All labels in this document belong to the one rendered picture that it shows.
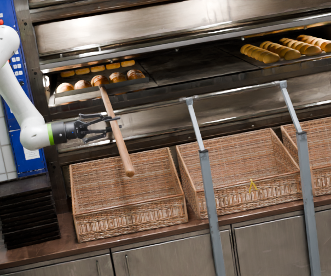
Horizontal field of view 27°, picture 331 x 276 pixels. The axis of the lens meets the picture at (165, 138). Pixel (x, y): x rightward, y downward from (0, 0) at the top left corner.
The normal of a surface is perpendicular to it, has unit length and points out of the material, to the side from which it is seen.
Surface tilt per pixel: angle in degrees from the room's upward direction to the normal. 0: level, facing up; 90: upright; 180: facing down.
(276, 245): 92
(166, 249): 90
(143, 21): 70
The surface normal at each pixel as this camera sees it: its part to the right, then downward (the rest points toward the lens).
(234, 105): 0.08, -0.11
